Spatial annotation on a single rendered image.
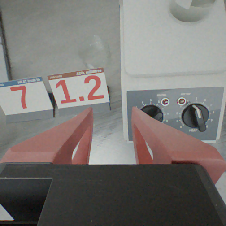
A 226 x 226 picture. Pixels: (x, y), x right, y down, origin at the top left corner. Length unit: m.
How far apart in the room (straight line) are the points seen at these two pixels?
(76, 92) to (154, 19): 0.15
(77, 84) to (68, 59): 0.07
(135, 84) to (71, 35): 0.19
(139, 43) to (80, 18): 0.19
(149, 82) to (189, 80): 0.05
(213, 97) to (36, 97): 0.26
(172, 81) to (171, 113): 0.04
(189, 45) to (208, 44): 0.02
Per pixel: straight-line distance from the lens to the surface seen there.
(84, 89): 0.26
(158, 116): 0.20
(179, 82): 0.21
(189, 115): 0.22
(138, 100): 0.21
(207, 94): 0.23
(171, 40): 0.21
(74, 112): 0.28
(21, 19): 0.43
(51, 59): 0.34
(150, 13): 0.23
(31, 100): 0.30
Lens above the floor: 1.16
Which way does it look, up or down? 77 degrees down
